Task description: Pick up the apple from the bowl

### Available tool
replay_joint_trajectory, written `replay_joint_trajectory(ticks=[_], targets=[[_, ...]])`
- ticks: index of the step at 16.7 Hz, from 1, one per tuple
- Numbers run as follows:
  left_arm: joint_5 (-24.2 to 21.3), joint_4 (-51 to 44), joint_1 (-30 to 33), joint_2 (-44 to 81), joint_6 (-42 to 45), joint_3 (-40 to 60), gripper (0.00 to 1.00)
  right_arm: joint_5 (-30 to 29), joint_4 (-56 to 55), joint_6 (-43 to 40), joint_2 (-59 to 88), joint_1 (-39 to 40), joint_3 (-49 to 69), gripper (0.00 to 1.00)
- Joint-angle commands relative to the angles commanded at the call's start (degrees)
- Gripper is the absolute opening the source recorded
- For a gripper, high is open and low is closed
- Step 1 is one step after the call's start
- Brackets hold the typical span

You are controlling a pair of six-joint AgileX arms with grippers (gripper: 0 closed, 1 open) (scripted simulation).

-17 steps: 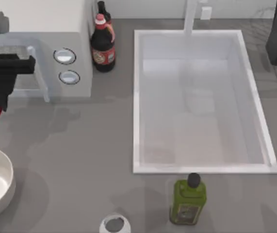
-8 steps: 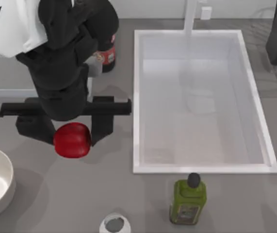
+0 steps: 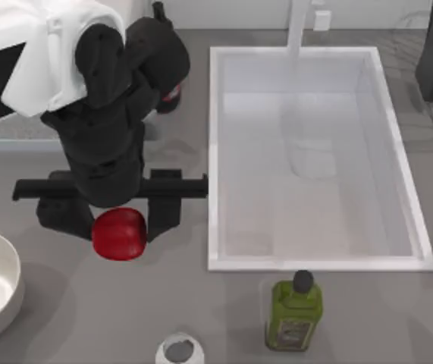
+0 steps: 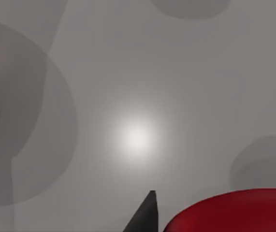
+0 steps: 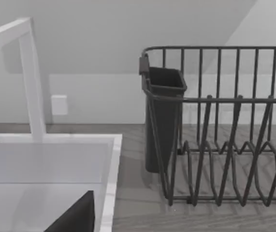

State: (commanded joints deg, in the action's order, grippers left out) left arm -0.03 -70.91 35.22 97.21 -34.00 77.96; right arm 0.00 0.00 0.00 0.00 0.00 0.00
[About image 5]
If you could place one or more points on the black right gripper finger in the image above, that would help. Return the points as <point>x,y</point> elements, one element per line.
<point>79,215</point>

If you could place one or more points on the white sink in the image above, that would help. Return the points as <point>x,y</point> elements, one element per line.
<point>55,164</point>

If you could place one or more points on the dark grey cutlery holder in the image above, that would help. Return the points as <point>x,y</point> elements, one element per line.
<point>163,116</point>

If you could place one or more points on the tall white tap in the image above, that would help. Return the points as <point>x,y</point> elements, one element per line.
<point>30,79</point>

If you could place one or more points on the white wall socket plate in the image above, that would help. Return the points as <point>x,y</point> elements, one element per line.
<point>59,104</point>

